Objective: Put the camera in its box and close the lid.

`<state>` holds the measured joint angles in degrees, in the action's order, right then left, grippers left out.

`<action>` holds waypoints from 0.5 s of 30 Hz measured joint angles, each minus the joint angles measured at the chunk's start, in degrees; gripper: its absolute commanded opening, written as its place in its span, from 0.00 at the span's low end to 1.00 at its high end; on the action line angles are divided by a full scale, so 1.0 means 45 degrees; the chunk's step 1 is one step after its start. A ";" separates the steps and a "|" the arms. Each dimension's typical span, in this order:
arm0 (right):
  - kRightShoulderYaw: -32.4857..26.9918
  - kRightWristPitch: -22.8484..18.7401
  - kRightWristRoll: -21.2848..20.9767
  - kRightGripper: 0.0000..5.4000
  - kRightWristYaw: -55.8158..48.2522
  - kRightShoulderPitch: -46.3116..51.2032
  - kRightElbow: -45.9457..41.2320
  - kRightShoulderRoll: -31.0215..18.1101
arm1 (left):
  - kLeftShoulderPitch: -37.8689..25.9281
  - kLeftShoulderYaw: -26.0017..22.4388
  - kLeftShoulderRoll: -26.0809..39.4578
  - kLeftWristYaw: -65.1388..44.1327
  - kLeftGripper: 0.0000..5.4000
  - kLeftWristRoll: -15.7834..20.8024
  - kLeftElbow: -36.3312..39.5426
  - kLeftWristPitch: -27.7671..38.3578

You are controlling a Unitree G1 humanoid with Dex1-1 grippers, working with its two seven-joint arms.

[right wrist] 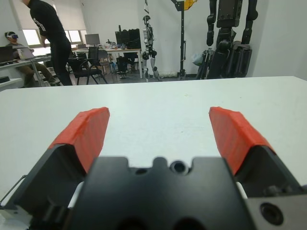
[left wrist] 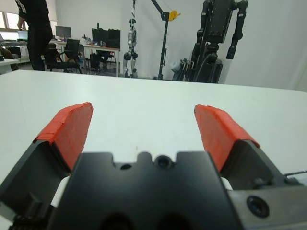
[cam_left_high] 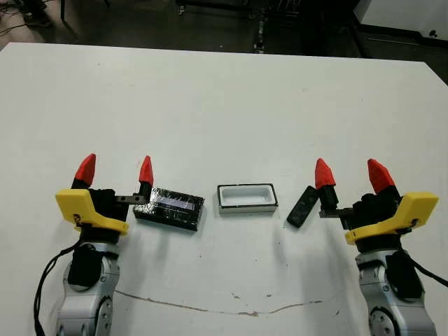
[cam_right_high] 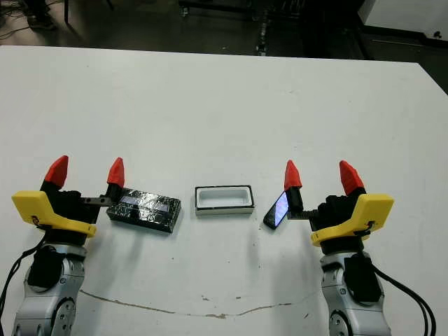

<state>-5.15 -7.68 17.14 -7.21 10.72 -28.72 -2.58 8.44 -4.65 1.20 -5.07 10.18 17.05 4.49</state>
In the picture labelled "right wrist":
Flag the grey laptop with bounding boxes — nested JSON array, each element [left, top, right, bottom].
[[16, 46, 35, 60]]

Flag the grey computer monitor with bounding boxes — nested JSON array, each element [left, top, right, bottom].
[[84, 33, 101, 46]]

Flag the grey office desk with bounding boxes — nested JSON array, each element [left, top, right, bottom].
[[0, 55, 52, 70]]

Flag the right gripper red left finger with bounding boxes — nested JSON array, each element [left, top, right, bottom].
[[15, 107, 110, 218]]

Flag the white side table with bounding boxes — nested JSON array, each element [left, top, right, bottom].
[[0, 78, 23, 92]]

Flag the white roller blind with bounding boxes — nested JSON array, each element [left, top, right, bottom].
[[11, 0, 87, 31]]

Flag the small silver humanoid robot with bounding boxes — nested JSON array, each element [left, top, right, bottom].
[[141, 15, 162, 81]]

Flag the black tripod bundle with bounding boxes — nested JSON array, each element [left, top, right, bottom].
[[196, 49, 215, 80]]

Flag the black gantry stand yellow hoist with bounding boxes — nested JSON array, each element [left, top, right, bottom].
[[170, 0, 200, 81]]

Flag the person with VR headset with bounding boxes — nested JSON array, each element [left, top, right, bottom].
[[4, 31, 59, 87]]

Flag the black monitors on desk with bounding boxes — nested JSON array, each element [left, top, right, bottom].
[[115, 24, 141, 50]]

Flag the black office chair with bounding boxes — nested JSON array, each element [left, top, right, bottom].
[[69, 46, 108, 85]]

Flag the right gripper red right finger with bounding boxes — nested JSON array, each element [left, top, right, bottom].
[[209, 106, 302, 198]]

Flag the black laptop screen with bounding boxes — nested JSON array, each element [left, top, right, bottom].
[[0, 46, 14, 64]]

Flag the person in black shirt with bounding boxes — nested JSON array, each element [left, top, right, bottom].
[[23, 0, 73, 86]]

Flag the large black humanoid robot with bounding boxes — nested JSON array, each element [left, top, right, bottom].
[[205, 0, 259, 79]]

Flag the translucent plastic bag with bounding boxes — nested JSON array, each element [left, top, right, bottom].
[[191, 52, 205, 66]]

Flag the grey office chair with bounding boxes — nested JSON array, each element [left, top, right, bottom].
[[98, 49, 116, 73]]

